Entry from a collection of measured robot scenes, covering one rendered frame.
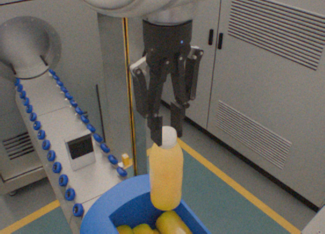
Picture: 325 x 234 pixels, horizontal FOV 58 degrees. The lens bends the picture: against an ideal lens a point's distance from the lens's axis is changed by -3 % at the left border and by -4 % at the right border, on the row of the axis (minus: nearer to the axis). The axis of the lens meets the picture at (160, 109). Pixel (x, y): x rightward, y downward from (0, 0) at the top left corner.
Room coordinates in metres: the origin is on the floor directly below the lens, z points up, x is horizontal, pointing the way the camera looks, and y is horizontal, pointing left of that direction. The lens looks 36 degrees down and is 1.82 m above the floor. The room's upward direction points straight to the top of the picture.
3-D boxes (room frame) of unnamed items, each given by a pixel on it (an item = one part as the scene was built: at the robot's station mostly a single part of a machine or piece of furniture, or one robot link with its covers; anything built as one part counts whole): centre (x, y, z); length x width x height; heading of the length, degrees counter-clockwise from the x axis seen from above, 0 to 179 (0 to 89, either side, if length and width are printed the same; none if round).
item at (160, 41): (0.44, -0.01, 1.62); 0.08 x 0.07 x 0.09; 123
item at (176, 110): (0.45, -0.03, 1.47); 0.03 x 0.01 x 0.07; 33
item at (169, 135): (0.44, -0.01, 1.44); 0.04 x 0.04 x 0.02
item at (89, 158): (0.84, 0.30, 1.00); 0.10 x 0.04 x 0.15; 123
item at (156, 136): (0.43, 0.01, 1.47); 0.03 x 0.01 x 0.07; 33
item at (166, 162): (0.44, -0.01, 1.34); 0.07 x 0.07 x 0.19
